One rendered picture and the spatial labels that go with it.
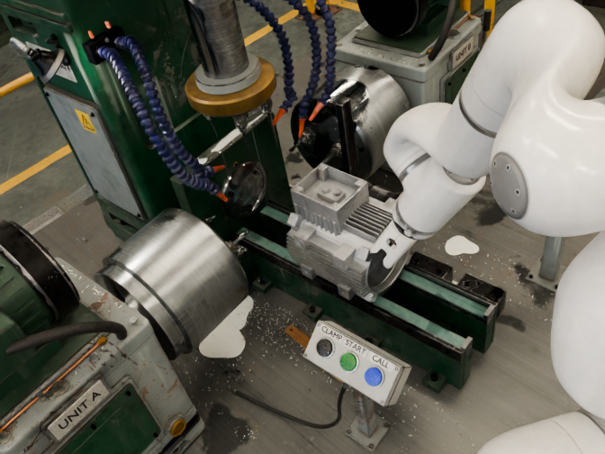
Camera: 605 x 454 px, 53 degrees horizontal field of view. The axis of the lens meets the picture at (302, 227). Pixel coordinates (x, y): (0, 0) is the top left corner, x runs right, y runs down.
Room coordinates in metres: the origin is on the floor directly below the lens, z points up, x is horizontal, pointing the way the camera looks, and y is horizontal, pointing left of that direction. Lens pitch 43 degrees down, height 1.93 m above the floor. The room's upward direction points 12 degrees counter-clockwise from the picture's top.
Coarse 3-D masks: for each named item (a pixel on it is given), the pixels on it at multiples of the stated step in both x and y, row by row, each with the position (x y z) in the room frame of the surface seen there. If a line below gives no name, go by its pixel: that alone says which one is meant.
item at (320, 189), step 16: (320, 176) 0.99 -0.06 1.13; (336, 176) 0.97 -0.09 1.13; (352, 176) 0.94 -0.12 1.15; (304, 192) 0.96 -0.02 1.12; (320, 192) 0.94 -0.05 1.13; (336, 192) 0.92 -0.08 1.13; (352, 192) 0.93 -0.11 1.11; (368, 192) 0.92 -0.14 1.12; (304, 208) 0.92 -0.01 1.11; (320, 208) 0.88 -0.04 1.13; (336, 208) 0.86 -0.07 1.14; (352, 208) 0.88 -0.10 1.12; (320, 224) 0.89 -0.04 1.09; (336, 224) 0.86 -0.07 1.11
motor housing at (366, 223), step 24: (360, 216) 0.86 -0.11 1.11; (384, 216) 0.85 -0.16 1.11; (288, 240) 0.91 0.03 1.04; (312, 240) 0.87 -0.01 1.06; (336, 240) 0.85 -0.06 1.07; (360, 240) 0.82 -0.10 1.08; (312, 264) 0.86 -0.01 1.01; (360, 264) 0.79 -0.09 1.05; (360, 288) 0.77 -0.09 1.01; (384, 288) 0.81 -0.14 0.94
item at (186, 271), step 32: (160, 224) 0.90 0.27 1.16; (192, 224) 0.88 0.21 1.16; (128, 256) 0.83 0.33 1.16; (160, 256) 0.82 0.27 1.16; (192, 256) 0.82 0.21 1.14; (224, 256) 0.83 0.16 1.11; (128, 288) 0.76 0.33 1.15; (160, 288) 0.76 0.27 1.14; (192, 288) 0.77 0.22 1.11; (224, 288) 0.79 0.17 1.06; (160, 320) 0.72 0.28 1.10; (192, 320) 0.73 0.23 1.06
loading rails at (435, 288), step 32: (288, 224) 1.09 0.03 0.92; (256, 256) 1.03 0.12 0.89; (288, 256) 0.98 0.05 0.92; (256, 288) 1.00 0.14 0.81; (288, 288) 0.97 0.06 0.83; (320, 288) 0.89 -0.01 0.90; (416, 288) 0.82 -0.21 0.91; (448, 288) 0.80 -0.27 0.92; (352, 320) 0.82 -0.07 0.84; (384, 320) 0.76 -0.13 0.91; (416, 320) 0.73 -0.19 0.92; (448, 320) 0.76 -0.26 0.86; (480, 320) 0.71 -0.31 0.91; (416, 352) 0.70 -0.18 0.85; (448, 352) 0.65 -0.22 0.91
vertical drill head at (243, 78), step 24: (192, 0) 1.05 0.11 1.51; (216, 0) 1.05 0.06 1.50; (192, 24) 1.07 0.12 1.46; (216, 24) 1.05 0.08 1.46; (216, 48) 1.05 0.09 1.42; (240, 48) 1.07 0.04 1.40; (216, 72) 1.05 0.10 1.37; (240, 72) 1.05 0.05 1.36; (264, 72) 1.08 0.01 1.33; (192, 96) 1.05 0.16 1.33; (216, 96) 1.03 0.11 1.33; (240, 96) 1.01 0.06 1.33; (264, 96) 1.02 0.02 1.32; (240, 120) 1.02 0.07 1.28
